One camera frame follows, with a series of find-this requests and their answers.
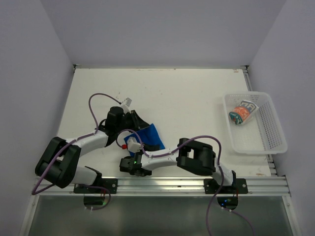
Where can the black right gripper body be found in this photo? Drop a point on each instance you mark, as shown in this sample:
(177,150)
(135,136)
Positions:
(146,174)

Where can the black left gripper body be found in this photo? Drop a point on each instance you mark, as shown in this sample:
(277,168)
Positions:
(127,123)

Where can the blue towel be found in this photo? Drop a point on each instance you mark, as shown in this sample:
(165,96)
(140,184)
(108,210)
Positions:
(149,137)

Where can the rabbit print towel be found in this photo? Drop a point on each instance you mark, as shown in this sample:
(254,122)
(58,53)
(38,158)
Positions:
(243,112)

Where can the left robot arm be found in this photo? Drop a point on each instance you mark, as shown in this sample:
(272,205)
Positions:
(59,162)

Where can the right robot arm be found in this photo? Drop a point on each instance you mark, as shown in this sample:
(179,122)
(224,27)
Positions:
(190,155)

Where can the white plastic basket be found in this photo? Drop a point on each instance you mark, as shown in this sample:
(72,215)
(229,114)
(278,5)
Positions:
(261,133)

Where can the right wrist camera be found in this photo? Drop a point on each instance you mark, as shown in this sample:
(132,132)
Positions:
(132,145)

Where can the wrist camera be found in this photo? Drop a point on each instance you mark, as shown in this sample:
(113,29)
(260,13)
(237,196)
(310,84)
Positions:
(126,103)
(132,145)

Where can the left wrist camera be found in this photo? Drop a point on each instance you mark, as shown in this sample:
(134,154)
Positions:
(126,103)

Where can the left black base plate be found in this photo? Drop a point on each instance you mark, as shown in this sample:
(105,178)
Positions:
(102,185)

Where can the aluminium mounting rail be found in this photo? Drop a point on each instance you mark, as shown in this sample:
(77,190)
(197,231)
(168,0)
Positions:
(194,186)

